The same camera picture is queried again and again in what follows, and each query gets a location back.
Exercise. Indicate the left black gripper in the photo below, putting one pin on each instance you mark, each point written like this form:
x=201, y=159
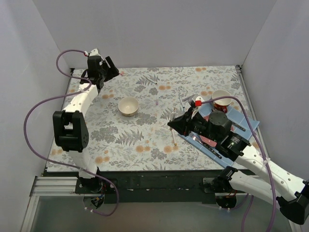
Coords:
x=106, y=71

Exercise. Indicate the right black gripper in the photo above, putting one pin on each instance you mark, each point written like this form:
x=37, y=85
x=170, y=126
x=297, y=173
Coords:
x=187, y=124

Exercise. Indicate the yellow marker pen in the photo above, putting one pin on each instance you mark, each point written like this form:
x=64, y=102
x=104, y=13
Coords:
x=173, y=137

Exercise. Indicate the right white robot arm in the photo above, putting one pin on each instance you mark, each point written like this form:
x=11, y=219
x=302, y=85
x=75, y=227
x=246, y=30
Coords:
x=276, y=185

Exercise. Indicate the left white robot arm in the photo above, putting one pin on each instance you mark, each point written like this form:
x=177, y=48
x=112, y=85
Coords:
x=71, y=133

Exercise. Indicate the pink dotted plate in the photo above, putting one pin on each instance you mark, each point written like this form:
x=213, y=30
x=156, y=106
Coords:
x=208, y=138

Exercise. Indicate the cream bowl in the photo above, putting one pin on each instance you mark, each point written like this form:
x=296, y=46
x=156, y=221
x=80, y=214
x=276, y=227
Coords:
x=128, y=106

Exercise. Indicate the red and white cup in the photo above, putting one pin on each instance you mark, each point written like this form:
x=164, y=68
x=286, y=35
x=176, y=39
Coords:
x=221, y=104

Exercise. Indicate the floral tablecloth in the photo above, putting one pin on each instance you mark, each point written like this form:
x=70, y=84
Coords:
x=143, y=142

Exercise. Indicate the blue checked cloth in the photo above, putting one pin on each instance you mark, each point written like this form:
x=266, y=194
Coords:
x=234, y=116

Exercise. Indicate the black handled fork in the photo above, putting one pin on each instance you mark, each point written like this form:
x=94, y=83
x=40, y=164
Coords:
x=205, y=145

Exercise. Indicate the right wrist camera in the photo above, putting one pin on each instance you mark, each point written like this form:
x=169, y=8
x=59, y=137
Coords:
x=196, y=103

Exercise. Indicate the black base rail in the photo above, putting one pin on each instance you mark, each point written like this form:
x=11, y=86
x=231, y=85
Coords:
x=165, y=186

